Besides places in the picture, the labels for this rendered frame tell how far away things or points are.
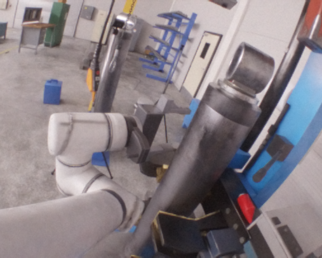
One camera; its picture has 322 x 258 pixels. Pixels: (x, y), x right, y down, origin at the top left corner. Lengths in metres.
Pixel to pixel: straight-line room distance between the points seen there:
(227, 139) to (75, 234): 0.52
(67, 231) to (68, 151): 0.20
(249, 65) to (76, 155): 0.52
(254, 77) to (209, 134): 0.23
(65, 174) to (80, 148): 0.09
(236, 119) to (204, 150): 0.15
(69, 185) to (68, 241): 0.25
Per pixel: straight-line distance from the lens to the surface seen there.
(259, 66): 0.61
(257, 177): 0.52
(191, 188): 0.74
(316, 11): 0.78
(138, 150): 0.39
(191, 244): 0.72
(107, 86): 1.85
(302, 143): 0.97
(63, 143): 0.37
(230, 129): 0.61
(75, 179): 0.43
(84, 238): 0.25
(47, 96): 3.31
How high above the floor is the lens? 1.57
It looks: 27 degrees down
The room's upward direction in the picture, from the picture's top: 23 degrees clockwise
